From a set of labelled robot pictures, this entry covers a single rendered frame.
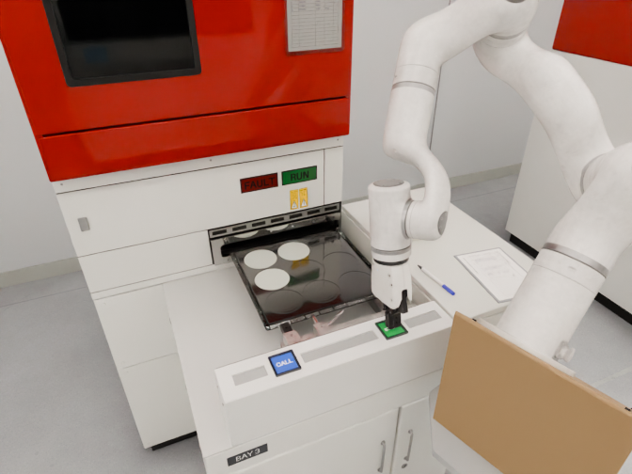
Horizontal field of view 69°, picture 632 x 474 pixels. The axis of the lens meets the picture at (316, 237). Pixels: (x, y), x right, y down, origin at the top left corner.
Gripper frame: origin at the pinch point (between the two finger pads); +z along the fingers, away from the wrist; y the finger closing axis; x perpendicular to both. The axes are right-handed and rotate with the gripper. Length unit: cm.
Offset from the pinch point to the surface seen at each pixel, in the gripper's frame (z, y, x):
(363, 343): 3.6, 0.5, -8.0
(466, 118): -3, -211, 194
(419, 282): 0.5, -12.0, 15.4
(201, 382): 13.9, -18.2, -42.4
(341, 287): 4.0, -26.7, -0.3
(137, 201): -23, -54, -47
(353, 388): 13.5, 1.7, -11.8
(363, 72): -44, -202, 103
